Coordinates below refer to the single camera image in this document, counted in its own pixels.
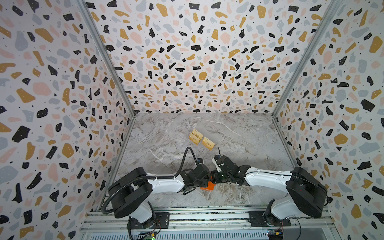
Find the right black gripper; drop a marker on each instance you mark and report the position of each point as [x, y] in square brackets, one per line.
[221, 173]

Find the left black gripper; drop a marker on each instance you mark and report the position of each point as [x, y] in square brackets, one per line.
[206, 182]

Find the orange card holder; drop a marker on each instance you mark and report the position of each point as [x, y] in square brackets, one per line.
[210, 187]

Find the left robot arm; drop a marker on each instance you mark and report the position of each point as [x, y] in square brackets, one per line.
[129, 195]

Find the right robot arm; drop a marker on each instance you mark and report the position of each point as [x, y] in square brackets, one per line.
[304, 194]

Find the gold card back right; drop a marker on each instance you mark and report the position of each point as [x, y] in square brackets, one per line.
[208, 143]

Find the gold card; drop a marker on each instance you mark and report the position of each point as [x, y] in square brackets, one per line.
[194, 139]
[208, 143]
[197, 134]

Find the gold card back left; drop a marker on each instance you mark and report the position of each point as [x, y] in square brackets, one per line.
[197, 134]

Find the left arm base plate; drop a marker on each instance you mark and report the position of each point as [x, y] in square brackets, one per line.
[159, 220]

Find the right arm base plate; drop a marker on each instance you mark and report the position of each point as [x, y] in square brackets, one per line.
[259, 219]

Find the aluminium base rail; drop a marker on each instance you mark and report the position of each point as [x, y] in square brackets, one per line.
[212, 223]

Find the left aluminium corner post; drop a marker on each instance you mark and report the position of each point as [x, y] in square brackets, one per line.
[87, 17]

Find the aluminium corner post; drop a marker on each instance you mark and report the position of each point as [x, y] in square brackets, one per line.
[329, 14]
[87, 17]

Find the right aluminium corner post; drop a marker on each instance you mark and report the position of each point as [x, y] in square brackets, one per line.
[329, 14]

